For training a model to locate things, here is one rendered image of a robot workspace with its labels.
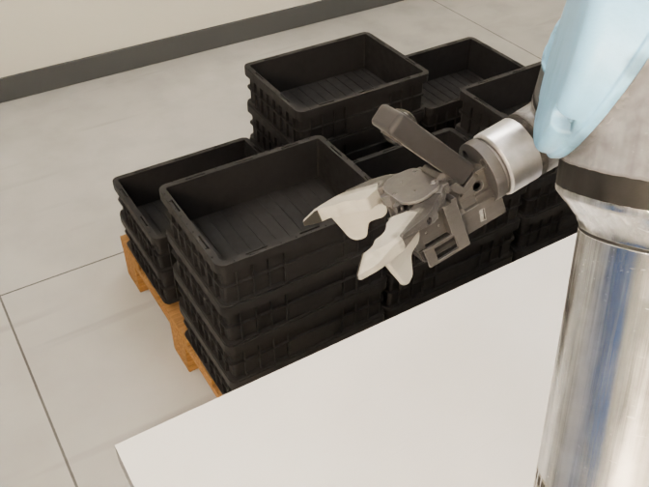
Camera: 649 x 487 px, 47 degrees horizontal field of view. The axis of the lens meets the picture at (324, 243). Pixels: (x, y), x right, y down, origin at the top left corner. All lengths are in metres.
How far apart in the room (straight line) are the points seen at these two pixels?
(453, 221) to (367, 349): 0.35
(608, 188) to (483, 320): 0.79
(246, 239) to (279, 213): 0.11
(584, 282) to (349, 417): 0.64
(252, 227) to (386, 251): 0.93
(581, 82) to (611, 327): 0.12
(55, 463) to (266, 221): 0.75
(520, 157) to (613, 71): 0.47
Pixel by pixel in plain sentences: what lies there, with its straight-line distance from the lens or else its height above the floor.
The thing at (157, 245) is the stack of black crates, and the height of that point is 0.35.
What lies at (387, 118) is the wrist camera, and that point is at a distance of 0.76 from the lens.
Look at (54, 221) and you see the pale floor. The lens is 2.58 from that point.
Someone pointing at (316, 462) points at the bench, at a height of 0.70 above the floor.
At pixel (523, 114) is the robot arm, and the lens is 0.84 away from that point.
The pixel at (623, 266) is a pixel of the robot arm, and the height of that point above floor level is 1.26.
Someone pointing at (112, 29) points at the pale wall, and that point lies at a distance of 3.35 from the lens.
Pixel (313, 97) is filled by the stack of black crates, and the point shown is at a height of 0.49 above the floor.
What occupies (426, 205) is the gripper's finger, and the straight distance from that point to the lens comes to 0.76.
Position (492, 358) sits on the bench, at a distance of 1.10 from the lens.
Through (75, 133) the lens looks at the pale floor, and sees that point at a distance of 3.02.
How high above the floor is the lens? 1.51
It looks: 40 degrees down
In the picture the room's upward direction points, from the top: straight up
